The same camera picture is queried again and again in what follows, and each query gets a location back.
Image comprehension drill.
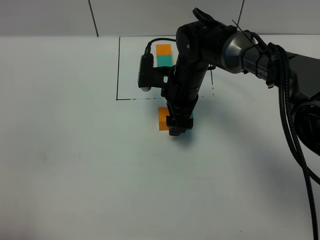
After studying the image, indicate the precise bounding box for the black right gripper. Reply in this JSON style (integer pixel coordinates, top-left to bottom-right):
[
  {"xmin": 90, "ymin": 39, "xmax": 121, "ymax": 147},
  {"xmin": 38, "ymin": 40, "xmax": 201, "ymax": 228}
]
[{"xmin": 161, "ymin": 85, "xmax": 199, "ymax": 137}]

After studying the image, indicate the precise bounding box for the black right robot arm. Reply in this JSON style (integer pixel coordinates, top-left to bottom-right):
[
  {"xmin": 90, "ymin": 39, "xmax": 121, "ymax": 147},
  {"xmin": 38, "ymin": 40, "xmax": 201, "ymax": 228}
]
[{"xmin": 163, "ymin": 20, "xmax": 320, "ymax": 154}]

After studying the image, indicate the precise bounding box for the teal template cube block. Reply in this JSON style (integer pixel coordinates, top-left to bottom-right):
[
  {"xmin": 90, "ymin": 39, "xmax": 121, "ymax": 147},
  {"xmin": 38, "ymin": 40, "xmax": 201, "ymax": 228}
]
[{"xmin": 156, "ymin": 55, "xmax": 174, "ymax": 67}]

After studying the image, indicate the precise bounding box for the orange template cube block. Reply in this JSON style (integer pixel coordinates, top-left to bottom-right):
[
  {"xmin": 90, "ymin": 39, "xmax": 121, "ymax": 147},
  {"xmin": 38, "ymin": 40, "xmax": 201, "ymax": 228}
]
[{"xmin": 155, "ymin": 44, "xmax": 172, "ymax": 56}]

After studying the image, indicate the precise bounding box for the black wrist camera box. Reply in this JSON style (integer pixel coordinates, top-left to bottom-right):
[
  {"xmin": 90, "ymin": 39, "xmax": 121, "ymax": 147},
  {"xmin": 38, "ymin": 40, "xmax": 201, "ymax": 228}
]
[{"xmin": 138, "ymin": 53, "xmax": 171, "ymax": 92}]

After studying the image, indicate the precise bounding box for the black braided cable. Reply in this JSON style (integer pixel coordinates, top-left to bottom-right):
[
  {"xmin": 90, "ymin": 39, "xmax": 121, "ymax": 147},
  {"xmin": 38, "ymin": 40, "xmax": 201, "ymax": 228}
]
[{"xmin": 267, "ymin": 42, "xmax": 320, "ymax": 240}]

